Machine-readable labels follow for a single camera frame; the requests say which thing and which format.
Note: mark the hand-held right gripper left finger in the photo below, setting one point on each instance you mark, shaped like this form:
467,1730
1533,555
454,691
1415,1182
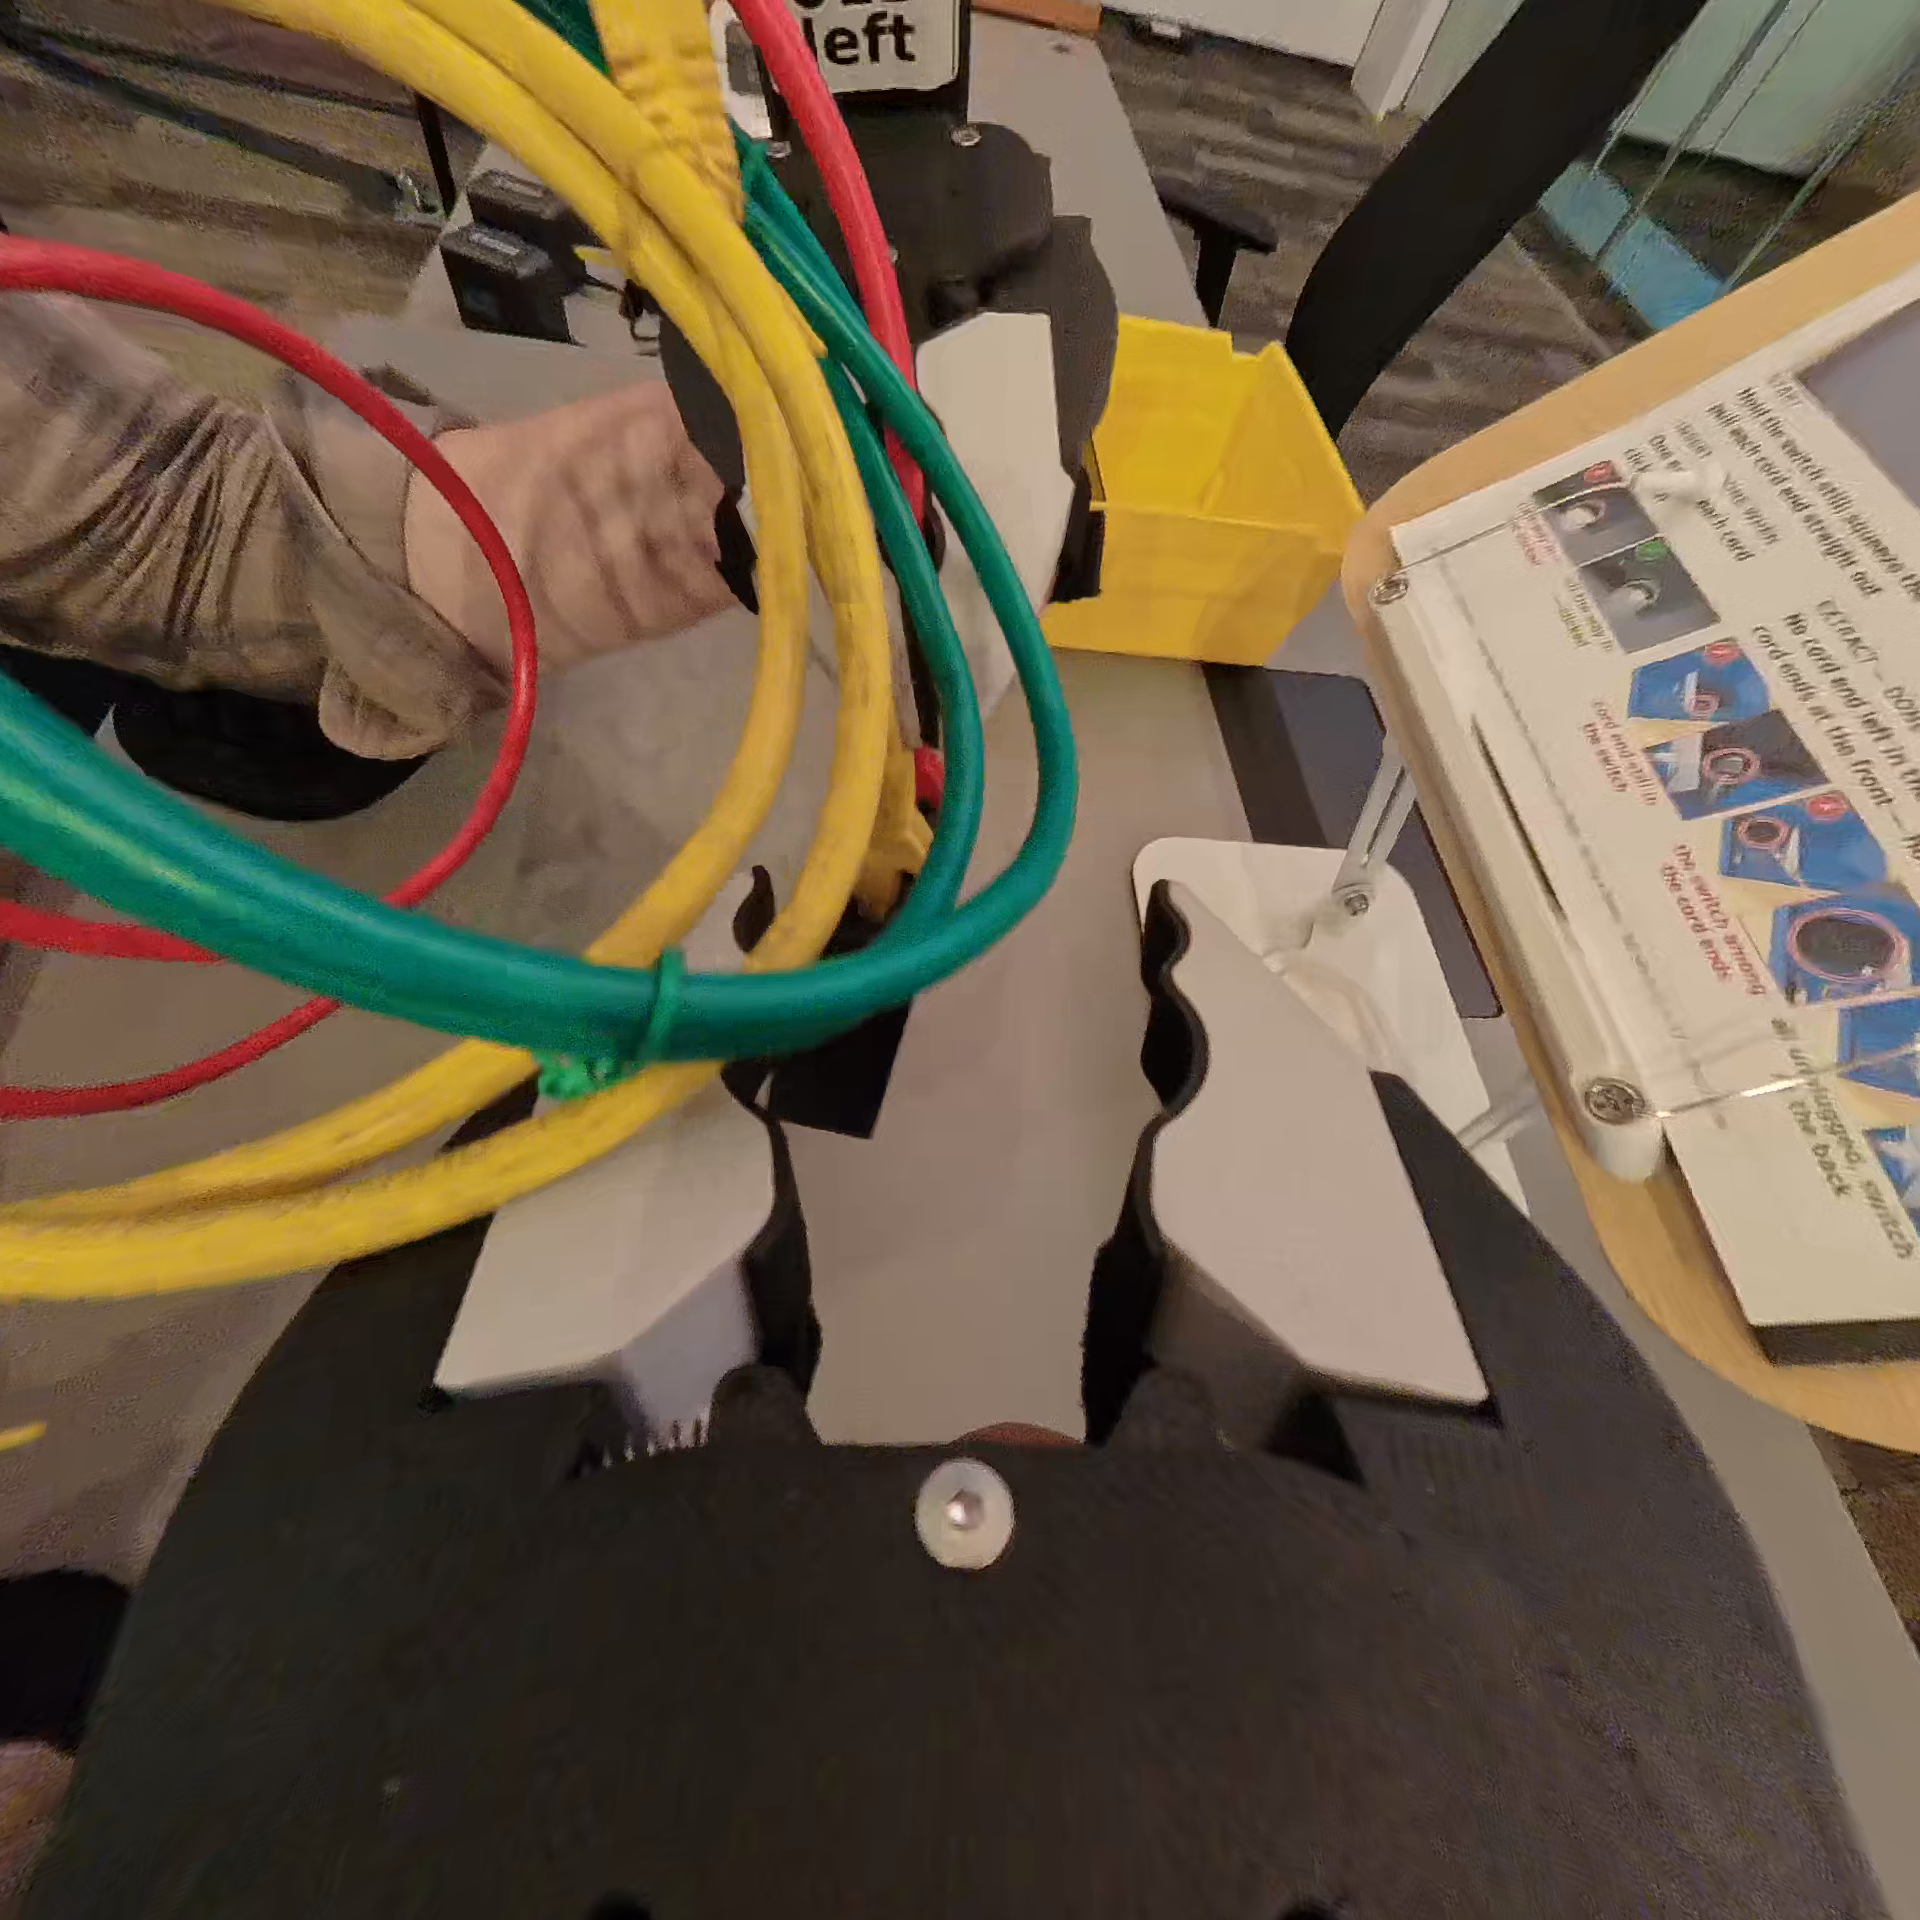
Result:
599,1260

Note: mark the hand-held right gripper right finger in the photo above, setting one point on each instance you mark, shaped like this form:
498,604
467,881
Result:
1307,1185

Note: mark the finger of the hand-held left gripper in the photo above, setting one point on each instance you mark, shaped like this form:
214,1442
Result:
998,451

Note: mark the black network switch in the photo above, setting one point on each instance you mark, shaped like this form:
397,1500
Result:
839,1084

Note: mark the person's left forearm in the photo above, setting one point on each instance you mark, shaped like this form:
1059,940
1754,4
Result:
182,494

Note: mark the person's left hand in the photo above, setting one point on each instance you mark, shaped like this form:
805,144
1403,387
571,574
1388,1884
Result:
599,523

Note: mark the yellow plastic bin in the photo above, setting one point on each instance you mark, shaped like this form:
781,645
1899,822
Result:
1215,509

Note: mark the wooden board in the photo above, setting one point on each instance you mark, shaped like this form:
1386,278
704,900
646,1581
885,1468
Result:
1694,1292

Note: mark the black charger block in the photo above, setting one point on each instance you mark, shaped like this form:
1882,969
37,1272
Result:
525,205
504,283

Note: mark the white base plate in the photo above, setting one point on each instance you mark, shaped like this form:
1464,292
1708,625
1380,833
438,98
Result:
1419,973

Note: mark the metal support bracket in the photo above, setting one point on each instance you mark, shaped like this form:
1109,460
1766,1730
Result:
1378,826

